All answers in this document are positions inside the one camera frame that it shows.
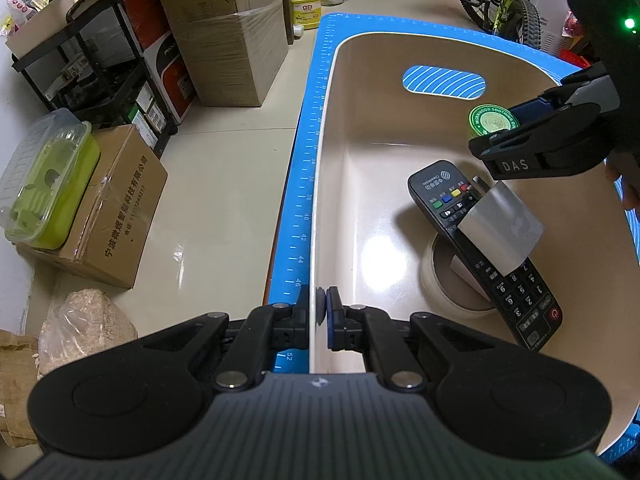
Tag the black remote control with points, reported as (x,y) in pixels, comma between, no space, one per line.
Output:
(515,290)

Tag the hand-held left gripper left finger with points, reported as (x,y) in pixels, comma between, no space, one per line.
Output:
(305,320)

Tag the beige plastic storage bin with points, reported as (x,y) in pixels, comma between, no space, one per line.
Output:
(380,185)

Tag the green lunch box clear lid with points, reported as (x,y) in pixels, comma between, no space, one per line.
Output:
(50,195)

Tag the green and black bicycle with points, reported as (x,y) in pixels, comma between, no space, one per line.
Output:
(505,10)

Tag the black metal cart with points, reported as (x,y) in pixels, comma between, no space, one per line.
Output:
(95,80)

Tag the plastic-wrapped cardboard box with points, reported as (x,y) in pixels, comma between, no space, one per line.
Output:
(230,60)

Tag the cardboard box black print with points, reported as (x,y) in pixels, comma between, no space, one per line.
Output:
(115,220)

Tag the round green tin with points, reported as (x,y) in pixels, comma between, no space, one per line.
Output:
(492,120)

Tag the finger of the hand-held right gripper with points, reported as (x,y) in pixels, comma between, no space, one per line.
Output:
(540,150)
(532,107)

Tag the person's right hand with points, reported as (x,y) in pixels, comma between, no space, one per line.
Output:
(617,185)

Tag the red and white appliance box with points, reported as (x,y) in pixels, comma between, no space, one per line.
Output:
(170,80)

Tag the brown paper bag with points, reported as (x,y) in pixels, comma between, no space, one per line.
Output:
(15,390)

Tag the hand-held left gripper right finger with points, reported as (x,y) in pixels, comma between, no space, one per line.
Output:
(332,317)

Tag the clear bag of grains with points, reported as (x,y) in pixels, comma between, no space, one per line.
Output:
(85,325)

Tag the blue silicone baking mat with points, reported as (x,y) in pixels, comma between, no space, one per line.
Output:
(307,160)

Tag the white tape roll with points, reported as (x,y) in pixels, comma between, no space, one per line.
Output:
(432,285)

